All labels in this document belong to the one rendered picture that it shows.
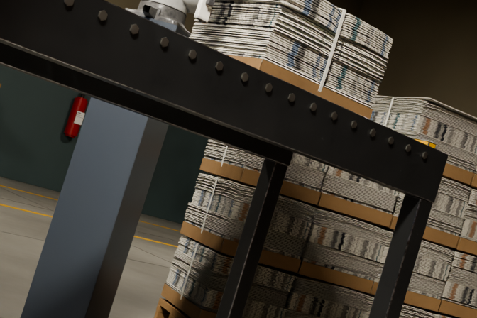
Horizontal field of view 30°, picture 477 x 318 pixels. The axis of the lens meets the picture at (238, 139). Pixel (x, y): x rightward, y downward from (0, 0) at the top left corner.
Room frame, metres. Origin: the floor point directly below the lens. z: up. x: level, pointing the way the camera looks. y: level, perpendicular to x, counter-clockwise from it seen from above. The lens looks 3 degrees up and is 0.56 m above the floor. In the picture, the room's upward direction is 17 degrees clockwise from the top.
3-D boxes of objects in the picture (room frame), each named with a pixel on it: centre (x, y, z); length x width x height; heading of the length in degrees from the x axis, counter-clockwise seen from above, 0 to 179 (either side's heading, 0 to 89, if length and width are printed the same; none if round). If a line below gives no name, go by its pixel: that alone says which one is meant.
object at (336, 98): (2.13, -0.13, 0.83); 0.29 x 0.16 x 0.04; 40
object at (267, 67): (1.99, 0.03, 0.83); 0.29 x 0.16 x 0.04; 40
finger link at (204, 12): (1.88, 0.15, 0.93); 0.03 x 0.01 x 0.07; 131
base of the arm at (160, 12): (2.75, 0.36, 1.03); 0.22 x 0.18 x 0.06; 165
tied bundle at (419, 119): (3.20, -0.62, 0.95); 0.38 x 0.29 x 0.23; 24
